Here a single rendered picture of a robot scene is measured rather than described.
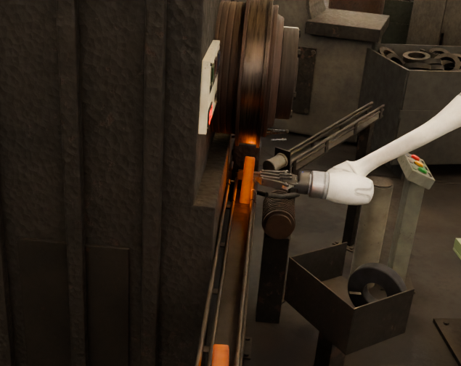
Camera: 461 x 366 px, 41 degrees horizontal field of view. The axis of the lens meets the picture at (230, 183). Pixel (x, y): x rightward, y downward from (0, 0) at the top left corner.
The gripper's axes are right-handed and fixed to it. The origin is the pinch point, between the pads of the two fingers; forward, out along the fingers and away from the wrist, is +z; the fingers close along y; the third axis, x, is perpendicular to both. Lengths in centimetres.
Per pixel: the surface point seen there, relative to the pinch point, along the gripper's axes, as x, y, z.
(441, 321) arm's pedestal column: -70, 35, -91
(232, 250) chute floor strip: -12.8, -28.0, 1.8
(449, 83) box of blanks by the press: -5, 200, -119
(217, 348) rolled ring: -1, -88, 2
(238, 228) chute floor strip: -11.4, -16.3, 0.9
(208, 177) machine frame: 10.3, -29.5, 11.3
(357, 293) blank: -9, -48, -33
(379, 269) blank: 0, -50, -36
